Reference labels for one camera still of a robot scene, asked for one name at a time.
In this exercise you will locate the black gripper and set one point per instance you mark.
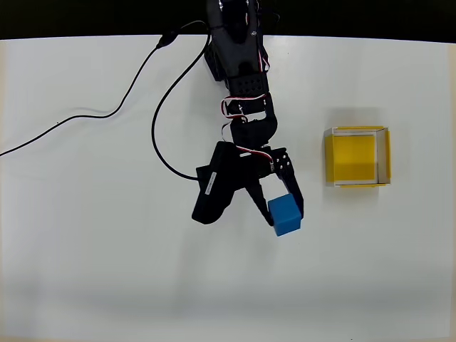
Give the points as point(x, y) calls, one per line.
point(257, 169)

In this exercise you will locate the blue cube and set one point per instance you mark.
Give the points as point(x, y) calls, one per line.
point(285, 217)

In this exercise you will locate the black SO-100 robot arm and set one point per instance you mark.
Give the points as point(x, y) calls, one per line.
point(242, 53)

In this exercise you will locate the yellow open box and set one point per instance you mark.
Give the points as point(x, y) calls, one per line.
point(356, 158)

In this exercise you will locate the black gripper-mounted camera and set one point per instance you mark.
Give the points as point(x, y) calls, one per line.
point(213, 203)

